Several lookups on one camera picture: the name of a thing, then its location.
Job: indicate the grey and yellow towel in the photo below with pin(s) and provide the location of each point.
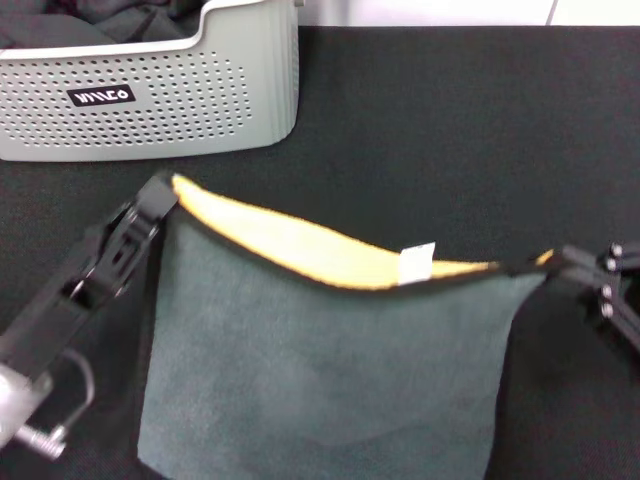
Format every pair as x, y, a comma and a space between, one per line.
325, 375

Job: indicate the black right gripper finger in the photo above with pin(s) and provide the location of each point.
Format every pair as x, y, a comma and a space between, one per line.
595, 265
615, 315

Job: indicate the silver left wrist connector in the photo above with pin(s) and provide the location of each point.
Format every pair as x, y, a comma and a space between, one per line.
42, 441

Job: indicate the grey perforated plastic storage box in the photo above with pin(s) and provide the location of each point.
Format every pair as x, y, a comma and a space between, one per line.
200, 100

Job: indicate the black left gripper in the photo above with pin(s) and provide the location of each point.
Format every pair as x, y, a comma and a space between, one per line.
55, 310

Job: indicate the black tablecloth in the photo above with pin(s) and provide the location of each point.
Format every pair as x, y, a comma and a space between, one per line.
425, 150

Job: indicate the dark cloths pile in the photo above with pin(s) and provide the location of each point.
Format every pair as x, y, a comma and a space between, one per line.
100, 27

